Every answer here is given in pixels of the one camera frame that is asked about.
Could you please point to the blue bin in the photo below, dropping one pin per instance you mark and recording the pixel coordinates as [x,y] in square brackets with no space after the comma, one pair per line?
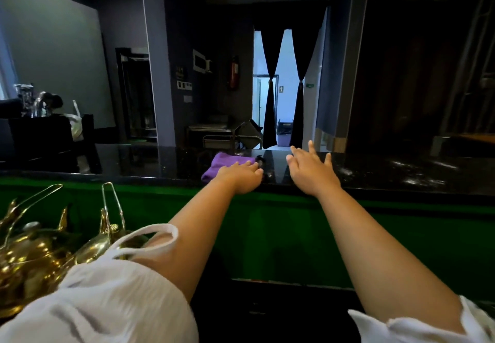
[284,134]

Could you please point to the black glass door cabinet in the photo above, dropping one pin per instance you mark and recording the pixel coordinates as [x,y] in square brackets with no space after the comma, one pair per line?
[137,95]

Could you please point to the steel service cart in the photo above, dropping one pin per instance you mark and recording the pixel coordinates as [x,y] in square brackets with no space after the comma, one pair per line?
[224,134]

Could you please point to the small black object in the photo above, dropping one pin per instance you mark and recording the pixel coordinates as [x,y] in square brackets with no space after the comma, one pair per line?
[260,159]

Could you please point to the person's left fingers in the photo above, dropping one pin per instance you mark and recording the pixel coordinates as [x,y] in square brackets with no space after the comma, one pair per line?
[250,166]

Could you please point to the red fire extinguisher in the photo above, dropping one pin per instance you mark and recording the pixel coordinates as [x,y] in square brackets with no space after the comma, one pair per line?
[234,74]

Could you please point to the small golden teapot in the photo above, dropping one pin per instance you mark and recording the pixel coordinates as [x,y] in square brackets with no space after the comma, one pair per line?
[96,240]

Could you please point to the person's left forearm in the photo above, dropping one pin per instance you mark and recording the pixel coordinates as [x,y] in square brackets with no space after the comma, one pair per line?
[193,234]

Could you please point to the purple cloth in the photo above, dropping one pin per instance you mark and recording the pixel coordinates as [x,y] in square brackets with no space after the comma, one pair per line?
[220,163]

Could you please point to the white plastic bag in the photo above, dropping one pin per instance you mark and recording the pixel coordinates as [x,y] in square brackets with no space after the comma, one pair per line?
[76,124]

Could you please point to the white right shirt sleeve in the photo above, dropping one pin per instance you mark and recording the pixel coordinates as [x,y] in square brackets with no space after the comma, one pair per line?
[425,331]

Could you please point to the black tied curtain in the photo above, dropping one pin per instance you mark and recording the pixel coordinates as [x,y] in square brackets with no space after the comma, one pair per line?
[270,83]
[299,83]

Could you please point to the person's right thumb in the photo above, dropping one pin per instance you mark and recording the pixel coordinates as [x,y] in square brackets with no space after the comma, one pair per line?
[291,163]

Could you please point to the black side table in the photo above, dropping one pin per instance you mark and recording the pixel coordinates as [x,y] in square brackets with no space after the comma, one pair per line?
[42,141]

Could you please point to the person's right hand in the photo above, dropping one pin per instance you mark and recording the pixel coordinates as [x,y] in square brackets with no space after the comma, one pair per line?
[311,176]

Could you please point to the person's left hand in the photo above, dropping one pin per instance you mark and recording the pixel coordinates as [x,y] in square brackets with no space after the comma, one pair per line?
[239,178]

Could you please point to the person's right forearm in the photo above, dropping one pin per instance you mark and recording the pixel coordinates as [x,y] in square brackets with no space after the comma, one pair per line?
[379,257]

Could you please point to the white wall switch panel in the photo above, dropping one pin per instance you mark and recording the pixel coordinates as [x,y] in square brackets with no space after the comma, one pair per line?
[184,85]

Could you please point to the white wall box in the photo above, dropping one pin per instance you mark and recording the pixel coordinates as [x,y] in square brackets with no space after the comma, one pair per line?
[199,61]

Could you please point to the white left shirt sleeve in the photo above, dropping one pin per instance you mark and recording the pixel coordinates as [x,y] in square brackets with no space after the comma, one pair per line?
[108,300]

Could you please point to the green counter front panel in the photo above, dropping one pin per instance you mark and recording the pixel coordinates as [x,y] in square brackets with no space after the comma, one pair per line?
[278,238]

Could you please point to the steel kettle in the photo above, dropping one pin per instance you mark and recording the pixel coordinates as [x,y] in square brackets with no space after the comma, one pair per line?
[42,103]

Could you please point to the white shirt sleeve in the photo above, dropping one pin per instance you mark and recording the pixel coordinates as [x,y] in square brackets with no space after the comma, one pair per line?
[425,331]
[108,300]

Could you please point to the large golden teapot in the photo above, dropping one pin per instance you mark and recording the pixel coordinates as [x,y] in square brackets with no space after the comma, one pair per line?
[31,253]

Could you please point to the person's right middle finger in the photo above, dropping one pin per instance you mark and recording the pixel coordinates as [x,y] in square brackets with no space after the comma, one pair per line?
[312,148]

